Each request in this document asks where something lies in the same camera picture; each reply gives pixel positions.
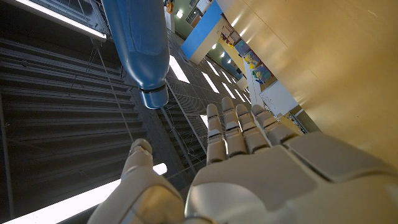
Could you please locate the white whiteboard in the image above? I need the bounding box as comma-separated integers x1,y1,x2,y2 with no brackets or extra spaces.
259,80,300,118

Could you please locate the grey ceiling pipe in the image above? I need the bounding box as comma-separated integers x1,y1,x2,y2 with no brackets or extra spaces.
159,105,198,175

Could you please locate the blue metal bottle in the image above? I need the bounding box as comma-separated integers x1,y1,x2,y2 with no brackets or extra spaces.
101,0,170,91

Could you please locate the blue bottle cap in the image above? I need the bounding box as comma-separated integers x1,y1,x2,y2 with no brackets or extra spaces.
139,84,170,110

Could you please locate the blue ceiling beam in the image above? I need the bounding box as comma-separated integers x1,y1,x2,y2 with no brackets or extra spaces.
180,0,224,60

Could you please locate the colourful poster board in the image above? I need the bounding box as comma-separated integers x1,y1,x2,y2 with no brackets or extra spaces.
234,38,275,85

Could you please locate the long ceiling tube light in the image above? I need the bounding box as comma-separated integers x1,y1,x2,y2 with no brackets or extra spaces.
0,162,168,224
11,0,108,42

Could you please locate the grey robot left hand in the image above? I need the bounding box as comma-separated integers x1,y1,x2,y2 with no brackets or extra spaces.
86,96,398,224

